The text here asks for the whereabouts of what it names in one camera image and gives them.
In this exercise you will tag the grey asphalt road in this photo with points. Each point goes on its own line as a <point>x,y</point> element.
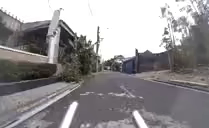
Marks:
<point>105,86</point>

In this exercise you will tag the bare earth verge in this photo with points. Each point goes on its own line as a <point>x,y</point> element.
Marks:
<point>185,78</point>

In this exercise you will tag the green bushes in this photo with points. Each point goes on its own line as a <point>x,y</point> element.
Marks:
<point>77,58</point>

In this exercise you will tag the low dark wall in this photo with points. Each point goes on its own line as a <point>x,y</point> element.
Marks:
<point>18,71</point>

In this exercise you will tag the pale concrete kerb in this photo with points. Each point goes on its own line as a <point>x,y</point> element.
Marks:
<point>42,106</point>

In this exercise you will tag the distant trees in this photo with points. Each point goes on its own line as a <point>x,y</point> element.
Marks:
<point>113,62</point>

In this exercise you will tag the grey concrete pavement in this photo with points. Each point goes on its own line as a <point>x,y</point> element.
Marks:
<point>12,101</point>

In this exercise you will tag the robot's own part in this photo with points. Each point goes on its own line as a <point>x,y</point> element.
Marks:
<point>139,119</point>
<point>69,115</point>

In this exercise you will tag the dark blue wall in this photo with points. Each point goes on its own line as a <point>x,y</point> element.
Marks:
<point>147,61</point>

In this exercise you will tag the building with dark roof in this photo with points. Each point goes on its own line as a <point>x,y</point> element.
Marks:
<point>32,36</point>

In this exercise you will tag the wooden utility pole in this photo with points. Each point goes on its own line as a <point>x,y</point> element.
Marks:
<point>97,48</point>

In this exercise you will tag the pale concrete pole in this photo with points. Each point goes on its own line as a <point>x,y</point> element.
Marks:
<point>53,36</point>

